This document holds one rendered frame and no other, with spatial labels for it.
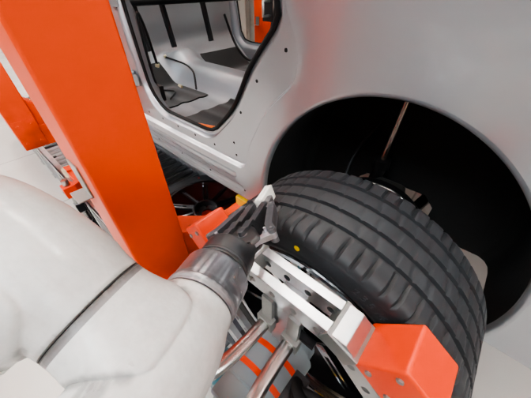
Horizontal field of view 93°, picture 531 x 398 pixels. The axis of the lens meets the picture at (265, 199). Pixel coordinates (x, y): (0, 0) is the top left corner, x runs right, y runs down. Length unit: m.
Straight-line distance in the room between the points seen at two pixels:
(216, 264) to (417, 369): 0.27
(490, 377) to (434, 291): 1.42
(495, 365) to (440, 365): 1.54
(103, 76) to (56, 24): 0.09
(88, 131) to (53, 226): 0.38
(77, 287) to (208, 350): 0.12
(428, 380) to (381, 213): 0.26
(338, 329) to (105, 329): 0.30
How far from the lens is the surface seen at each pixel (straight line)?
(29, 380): 1.94
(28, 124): 2.62
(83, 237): 0.27
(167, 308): 0.26
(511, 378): 1.98
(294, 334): 0.50
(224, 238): 0.35
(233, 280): 0.31
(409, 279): 0.48
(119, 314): 0.25
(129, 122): 0.64
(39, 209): 0.28
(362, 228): 0.48
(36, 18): 0.58
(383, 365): 0.41
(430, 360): 0.42
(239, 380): 0.61
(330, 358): 0.78
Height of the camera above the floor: 1.50
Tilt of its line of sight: 41 degrees down
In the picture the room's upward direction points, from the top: straight up
